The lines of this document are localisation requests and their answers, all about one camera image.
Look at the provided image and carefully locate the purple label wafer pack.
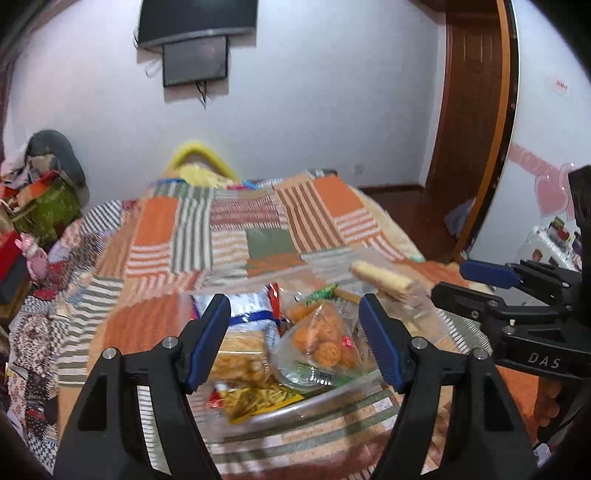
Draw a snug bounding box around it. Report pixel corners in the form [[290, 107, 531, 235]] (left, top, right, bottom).
[[351, 261, 413, 298]]

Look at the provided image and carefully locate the yellow corn snack packet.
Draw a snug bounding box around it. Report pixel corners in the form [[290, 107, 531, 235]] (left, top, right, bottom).
[[215, 382, 304, 424]]

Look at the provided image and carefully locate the orange round cracker bag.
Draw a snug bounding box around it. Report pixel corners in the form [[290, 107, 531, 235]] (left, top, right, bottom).
[[270, 302, 363, 392]]

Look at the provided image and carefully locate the green pea snack bag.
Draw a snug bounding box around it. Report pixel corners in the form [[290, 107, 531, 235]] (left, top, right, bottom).
[[304, 283, 339, 305]]

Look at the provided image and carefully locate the clear plastic storage bin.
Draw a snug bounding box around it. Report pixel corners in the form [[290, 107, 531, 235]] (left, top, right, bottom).
[[193, 260, 466, 438]]

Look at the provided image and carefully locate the blue white biscuit bag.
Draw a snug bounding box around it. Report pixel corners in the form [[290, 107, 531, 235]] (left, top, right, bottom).
[[191, 290, 280, 332]]

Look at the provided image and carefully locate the caramel popcorn clear bag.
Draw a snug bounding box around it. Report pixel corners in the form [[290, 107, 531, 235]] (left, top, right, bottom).
[[207, 330, 271, 385]]

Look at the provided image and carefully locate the red snack packet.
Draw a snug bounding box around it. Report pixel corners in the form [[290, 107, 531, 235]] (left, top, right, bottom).
[[266, 282, 281, 334]]

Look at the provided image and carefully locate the right human hand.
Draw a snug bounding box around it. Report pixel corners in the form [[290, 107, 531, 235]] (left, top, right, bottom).
[[532, 377, 562, 440]]

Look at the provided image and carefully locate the checkered patchwork quilt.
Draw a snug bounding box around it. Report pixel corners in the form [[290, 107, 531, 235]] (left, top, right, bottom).
[[8, 200, 135, 471]]

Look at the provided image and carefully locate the brown wooden door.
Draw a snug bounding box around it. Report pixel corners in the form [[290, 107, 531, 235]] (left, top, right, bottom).
[[422, 1, 519, 261]]

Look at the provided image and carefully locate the white heart wardrobe door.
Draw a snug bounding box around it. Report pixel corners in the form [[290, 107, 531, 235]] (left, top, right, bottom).
[[468, 1, 590, 263]]

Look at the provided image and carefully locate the patchwork striped bed blanket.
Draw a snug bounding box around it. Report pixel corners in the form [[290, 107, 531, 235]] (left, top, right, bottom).
[[55, 172, 541, 480]]

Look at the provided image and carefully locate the pink toy figure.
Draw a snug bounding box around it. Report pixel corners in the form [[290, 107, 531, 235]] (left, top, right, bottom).
[[14, 233, 48, 282]]

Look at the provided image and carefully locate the red gift box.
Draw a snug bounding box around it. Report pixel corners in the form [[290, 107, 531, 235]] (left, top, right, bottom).
[[0, 231, 28, 304]]

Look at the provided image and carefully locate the green cardboard box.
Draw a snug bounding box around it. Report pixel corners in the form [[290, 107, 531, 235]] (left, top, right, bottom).
[[10, 177, 81, 248]]

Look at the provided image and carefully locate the yellow plush headrest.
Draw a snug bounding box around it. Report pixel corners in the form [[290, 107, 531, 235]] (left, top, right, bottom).
[[161, 141, 240, 189]]

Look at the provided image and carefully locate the grey pillow on pile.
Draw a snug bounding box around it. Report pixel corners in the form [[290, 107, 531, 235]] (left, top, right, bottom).
[[27, 130, 90, 207]]

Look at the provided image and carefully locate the small black wall monitor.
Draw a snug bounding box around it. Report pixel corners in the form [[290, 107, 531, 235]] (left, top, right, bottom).
[[162, 36, 229, 88]]

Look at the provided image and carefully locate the black wall television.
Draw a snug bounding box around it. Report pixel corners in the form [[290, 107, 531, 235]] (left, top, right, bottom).
[[137, 0, 259, 47]]

